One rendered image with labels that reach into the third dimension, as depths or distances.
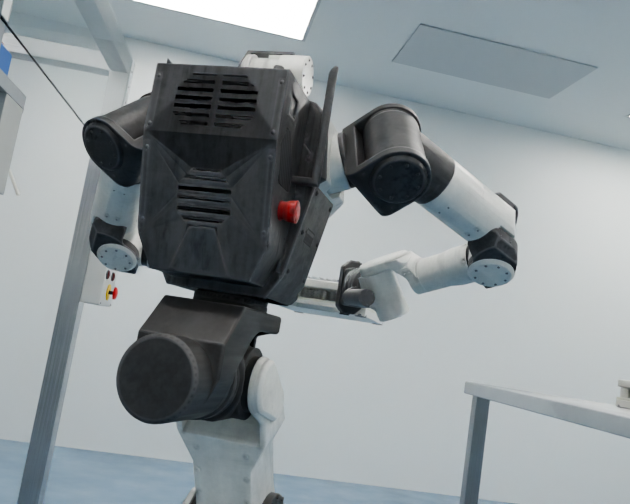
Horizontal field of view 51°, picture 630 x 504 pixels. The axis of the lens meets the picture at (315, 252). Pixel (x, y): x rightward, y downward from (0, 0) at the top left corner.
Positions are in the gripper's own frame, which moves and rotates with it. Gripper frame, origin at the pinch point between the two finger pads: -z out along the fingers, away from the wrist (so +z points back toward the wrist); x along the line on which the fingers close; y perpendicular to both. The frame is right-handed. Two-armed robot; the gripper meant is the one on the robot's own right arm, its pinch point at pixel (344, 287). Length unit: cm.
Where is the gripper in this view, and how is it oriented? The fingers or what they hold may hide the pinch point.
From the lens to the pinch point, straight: 155.7
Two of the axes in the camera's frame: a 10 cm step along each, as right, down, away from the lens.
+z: 3.0, -0.6, -9.5
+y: 9.4, 1.7, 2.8
